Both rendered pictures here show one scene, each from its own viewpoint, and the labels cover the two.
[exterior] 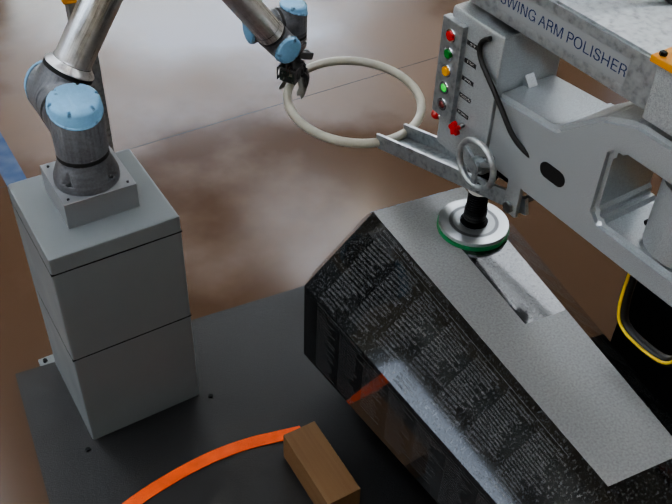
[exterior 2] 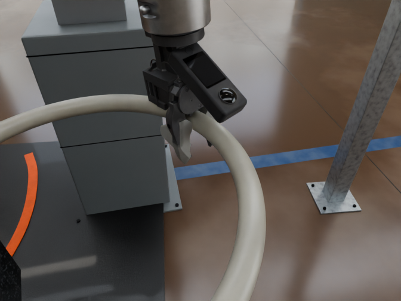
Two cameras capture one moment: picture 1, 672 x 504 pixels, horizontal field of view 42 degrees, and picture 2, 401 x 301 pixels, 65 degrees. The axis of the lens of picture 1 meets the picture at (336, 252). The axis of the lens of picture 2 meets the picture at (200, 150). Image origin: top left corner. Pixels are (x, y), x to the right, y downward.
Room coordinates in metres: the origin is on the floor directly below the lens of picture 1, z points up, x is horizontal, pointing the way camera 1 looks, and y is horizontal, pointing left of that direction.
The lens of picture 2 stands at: (2.84, -0.21, 1.20)
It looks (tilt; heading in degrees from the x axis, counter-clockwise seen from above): 40 degrees down; 111
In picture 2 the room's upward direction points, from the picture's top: straight up
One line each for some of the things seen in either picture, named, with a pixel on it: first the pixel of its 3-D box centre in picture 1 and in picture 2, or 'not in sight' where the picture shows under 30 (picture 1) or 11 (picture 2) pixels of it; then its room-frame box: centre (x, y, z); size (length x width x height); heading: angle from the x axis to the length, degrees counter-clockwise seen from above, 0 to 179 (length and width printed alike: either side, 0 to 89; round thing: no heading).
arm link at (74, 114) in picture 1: (76, 121); not in sight; (2.07, 0.74, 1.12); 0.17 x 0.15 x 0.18; 34
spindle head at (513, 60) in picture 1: (518, 101); not in sight; (2.00, -0.46, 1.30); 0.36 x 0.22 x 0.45; 35
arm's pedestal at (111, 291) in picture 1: (111, 298); (113, 113); (2.06, 0.74, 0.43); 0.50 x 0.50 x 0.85; 33
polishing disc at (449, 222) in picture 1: (473, 222); not in sight; (2.06, -0.41, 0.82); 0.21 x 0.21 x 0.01
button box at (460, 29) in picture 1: (450, 69); not in sight; (2.06, -0.28, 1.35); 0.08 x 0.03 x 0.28; 35
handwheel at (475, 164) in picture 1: (486, 160); not in sight; (1.90, -0.38, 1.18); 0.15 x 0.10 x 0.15; 35
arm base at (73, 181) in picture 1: (84, 162); not in sight; (2.06, 0.74, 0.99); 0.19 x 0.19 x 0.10
